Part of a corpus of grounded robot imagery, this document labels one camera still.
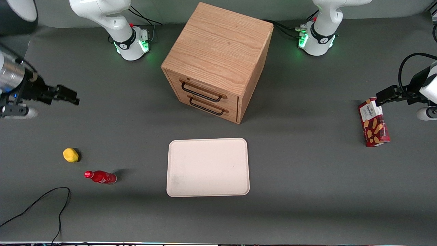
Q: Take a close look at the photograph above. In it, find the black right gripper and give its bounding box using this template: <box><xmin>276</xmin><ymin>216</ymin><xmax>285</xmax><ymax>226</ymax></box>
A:
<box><xmin>12</xmin><ymin>73</ymin><xmax>80</xmax><ymax>106</ymax></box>

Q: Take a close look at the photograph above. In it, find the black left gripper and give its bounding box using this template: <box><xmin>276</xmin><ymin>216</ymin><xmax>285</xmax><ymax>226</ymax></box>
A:
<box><xmin>376</xmin><ymin>67</ymin><xmax>431</xmax><ymax>107</ymax></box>

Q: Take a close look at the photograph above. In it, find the red coke bottle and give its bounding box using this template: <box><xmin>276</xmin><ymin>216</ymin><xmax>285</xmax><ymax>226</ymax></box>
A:
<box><xmin>84</xmin><ymin>170</ymin><xmax>117</xmax><ymax>185</ymax></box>

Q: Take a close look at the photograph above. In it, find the cream plastic tray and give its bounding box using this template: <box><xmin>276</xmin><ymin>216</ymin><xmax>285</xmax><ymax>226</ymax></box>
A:
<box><xmin>166</xmin><ymin>138</ymin><xmax>250</xmax><ymax>197</ymax></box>

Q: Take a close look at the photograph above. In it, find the red tartan shortbread box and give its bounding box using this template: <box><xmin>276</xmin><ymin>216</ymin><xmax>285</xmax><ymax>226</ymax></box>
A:
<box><xmin>358</xmin><ymin>97</ymin><xmax>391</xmax><ymax>148</ymax></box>

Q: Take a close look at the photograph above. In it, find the yellow lemon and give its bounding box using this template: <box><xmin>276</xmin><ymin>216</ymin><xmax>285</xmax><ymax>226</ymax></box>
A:
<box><xmin>63</xmin><ymin>148</ymin><xmax>80</xmax><ymax>163</ymax></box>

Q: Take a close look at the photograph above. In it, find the wooden drawer front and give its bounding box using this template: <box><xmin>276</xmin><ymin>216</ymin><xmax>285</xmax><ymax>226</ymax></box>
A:
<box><xmin>165</xmin><ymin>70</ymin><xmax>239</xmax><ymax>107</ymax></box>
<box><xmin>176</xmin><ymin>92</ymin><xmax>239</xmax><ymax>124</ymax></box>

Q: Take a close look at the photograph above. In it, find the wooden drawer cabinet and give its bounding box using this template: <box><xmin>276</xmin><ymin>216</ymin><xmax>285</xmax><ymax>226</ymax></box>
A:
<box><xmin>161</xmin><ymin>2</ymin><xmax>274</xmax><ymax>124</ymax></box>

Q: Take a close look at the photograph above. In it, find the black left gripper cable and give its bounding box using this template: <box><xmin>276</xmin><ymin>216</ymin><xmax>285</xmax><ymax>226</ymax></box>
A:
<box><xmin>398</xmin><ymin>53</ymin><xmax>437</xmax><ymax>96</ymax></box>

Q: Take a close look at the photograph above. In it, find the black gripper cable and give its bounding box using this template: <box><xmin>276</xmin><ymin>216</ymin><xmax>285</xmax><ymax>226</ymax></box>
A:
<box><xmin>398</xmin><ymin>53</ymin><xmax>437</xmax><ymax>96</ymax></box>
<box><xmin>0</xmin><ymin>43</ymin><xmax>37</xmax><ymax>74</ymax></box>

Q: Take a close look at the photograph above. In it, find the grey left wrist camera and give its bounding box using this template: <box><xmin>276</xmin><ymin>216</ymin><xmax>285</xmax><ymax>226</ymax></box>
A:
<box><xmin>417</xmin><ymin>107</ymin><xmax>437</xmax><ymax>121</ymax></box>

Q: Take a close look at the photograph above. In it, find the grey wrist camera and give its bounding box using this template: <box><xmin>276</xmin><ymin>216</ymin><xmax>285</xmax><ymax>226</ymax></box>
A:
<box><xmin>417</xmin><ymin>107</ymin><xmax>437</xmax><ymax>121</ymax></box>
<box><xmin>0</xmin><ymin>105</ymin><xmax>39</xmax><ymax>119</ymax></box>

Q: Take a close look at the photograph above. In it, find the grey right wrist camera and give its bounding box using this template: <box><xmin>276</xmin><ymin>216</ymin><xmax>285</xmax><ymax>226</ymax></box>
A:
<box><xmin>0</xmin><ymin>105</ymin><xmax>39</xmax><ymax>119</ymax></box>

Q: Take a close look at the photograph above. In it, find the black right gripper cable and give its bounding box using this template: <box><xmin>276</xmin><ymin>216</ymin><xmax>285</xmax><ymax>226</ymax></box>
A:
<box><xmin>0</xmin><ymin>43</ymin><xmax>37</xmax><ymax>74</ymax></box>

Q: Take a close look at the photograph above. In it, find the black right arm base cable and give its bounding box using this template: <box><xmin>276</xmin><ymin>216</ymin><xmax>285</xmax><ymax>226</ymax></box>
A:
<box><xmin>127</xmin><ymin>5</ymin><xmax>163</xmax><ymax>43</ymax></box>

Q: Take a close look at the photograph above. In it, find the black arm base cable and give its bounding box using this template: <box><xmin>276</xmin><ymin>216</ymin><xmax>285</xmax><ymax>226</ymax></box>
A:
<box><xmin>263</xmin><ymin>10</ymin><xmax>320</xmax><ymax>40</ymax></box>
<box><xmin>127</xmin><ymin>5</ymin><xmax>163</xmax><ymax>43</ymax></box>

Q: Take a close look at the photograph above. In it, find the thin black loose cable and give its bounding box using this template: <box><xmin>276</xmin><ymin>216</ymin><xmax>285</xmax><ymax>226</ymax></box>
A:
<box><xmin>0</xmin><ymin>187</ymin><xmax>71</xmax><ymax>245</ymax></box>

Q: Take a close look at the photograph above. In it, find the black left arm base cable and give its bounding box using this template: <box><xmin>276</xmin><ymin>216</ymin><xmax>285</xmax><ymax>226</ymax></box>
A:
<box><xmin>263</xmin><ymin>10</ymin><xmax>320</xmax><ymax>40</ymax></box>

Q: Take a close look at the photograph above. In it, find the black metal drawer handle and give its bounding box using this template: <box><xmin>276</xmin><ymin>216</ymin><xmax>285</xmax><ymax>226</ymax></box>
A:
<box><xmin>179</xmin><ymin>79</ymin><xmax>228</xmax><ymax>103</ymax></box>
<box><xmin>188</xmin><ymin>95</ymin><xmax>229</xmax><ymax>116</ymax></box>

